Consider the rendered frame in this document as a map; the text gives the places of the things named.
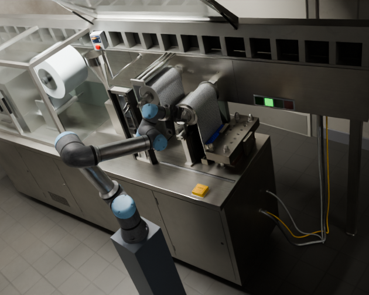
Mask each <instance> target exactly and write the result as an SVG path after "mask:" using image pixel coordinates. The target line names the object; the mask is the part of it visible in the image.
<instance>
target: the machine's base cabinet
mask: <svg viewBox="0 0 369 295"><path fill-rule="evenodd" d="M0 164H1V166H2V167H3V169H4V171H5V172H6V174H7V175H8V177H9V178H10V180H11V181H12V182H13V184H14V186H15V187H16V189H17V190H18V191H19V192H21V193H24V194H26V195H29V196H31V197H33V198H36V199H38V200H40V201H43V202H45V203H48V204H50V205H52V206H54V207H57V208H59V209H61V210H64V211H66V212H69V213H71V214H73V215H76V216H78V217H80V218H83V219H85V220H87V221H90V222H92V223H94V224H97V225H99V226H101V227H104V228H106V229H109V230H111V231H113V232H117V231H118V230H119V229H120V228H121V227H120V225H119V223H118V221H117V219H116V217H115V215H114V214H113V212H112V211H111V209H110V207H109V206H108V204H107V203H106V202H105V201H104V200H103V199H102V198H101V197H100V194H99V193H100V192H99V191H98V190H97V189H96V188H95V187H94V186H93V185H92V183H91V182H90V181H89V180H88V179H87V178H86V177H85V176H84V175H83V174H82V173H81V172H80V171H79V169H77V168H72V167H69V166H67V165H66V164H65V163H64V162H63V161H62V160H59V159H56V158H53V157H50V156H46V155H43V154H41V153H38V152H34V151H31V150H28V149H25V148H22V147H19V146H15V145H12V144H10V143H6V142H3V141H0ZM107 176H108V177H109V178H110V179H111V180H114V181H116V182H118V184H120V185H121V186H122V187H123V188H124V190H125V192H126V193H127V194H128V195H129V196H130V197H132V199H133V200H134V201H135V204H136V207H137V209H138V212H139V214H140V216H142V217H144V218H145V219H147V220H148V221H150V222H152V223H154V224H156V225H157V226H159V227H161V230H162V232H163V235H164V237H165V240H166V243H167V245H168V248H169V250H170V253H171V256H173V257H174V258H177V259H179V260H182V261H184V262H186V263H189V264H191V265H193V266H196V267H198V268H201V269H203V270H205V271H207V272H210V273H212V274H214V275H217V276H220V277H222V278H224V279H226V280H229V281H231V282H233V283H236V284H238V285H240V286H242V285H243V283H244V282H245V280H246V278H247V276H248V274H249V272H250V271H251V269H252V267H253V265H254V263H255V261H256V260H257V258H258V257H259V254H260V253H261V251H262V249H263V247H264V246H265V244H266V242H267V240H268V238H269V236H270V235H271V233H272V231H273V230H274V228H275V226H276V223H274V222H273V220H271V219H270V217H268V216H266V215H265V214H263V213H259V209H260V208H261V209H262V210H263V211H265V210H268V212H270V213H271V214H273V215H275V216H276V217H278V218H279V211H278V202H277V198H276V197H275V196H274V195H272V194H270V193H267V190H269V191H270V192H272V193H274V194H275V195H276V185H275V175H274V166H273V160H272V149H271V141H269V143H268V144H267V146H266V147H265V149H264V150H263V151H262V153H261V154H260V156H259V158H258V159H257V160H256V162H255V163H254V165H253V166H252V168H251V169H250V170H249V172H248V173H247V175H246V176H245V177H244V179H243V181H242V182H241V183H240V185H239V186H238V188H237V189H236V191H235V192H234V194H233V195H232V196H231V198H230V199H229V201H228V202H227V204H226V205H225V207H224V208H223V209H222V211H217V210H214V209H212V208H209V207H205V206H203V205H199V204H196V203H193V202H190V201H187V200H183V199H181V198H177V197H174V196H172V195H168V194H165V193H161V192H159V191H156V190H152V189H149V188H146V187H143V186H140V185H137V184H134V183H130V182H128V181H125V180H121V179H118V178H115V177H112V176H109V175H107Z"/></svg>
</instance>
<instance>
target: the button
mask: <svg viewBox="0 0 369 295"><path fill-rule="evenodd" d="M208 190H209V187H208V186H204V185H201V184H198V185H197V186H196V187H195V188H194V189H193V191H192V193H193V194H194V195H197V196H200V197H203V196H204V195H205V193H207V191H208Z"/></svg>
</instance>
